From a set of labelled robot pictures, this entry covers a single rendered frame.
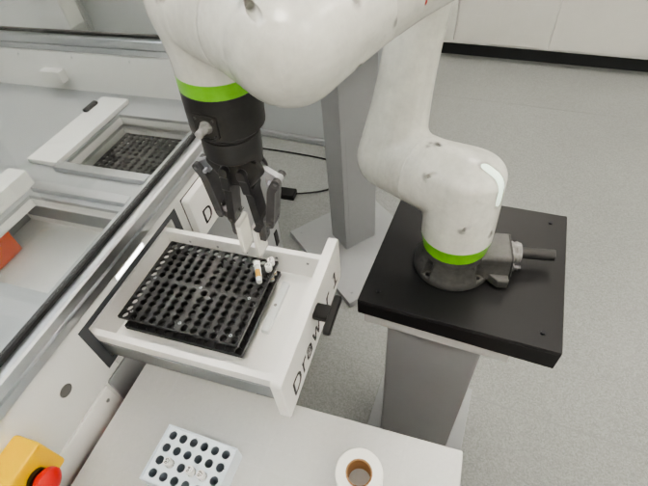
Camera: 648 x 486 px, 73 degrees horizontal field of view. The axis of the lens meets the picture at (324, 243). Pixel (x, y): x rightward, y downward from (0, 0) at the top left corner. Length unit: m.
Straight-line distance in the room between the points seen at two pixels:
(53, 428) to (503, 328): 0.74
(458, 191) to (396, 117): 0.17
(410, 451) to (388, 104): 0.57
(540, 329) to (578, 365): 0.99
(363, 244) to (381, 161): 1.19
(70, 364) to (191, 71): 0.50
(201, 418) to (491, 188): 0.61
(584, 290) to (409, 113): 1.42
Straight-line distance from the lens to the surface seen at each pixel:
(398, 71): 0.78
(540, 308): 0.89
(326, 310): 0.70
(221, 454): 0.76
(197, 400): 0.84
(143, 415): 0.87
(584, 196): 2.48
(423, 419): 1.35
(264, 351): 0.77
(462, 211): 0.74
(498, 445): 1.63
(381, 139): 0.80
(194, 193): 0.94
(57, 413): 0.82
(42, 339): 0.74
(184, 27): 0.44
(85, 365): 0.83
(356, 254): 1.93
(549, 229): 1.04
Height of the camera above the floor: 1.49
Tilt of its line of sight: 47 degrees down
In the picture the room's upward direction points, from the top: 6 degrees counter-clockwise
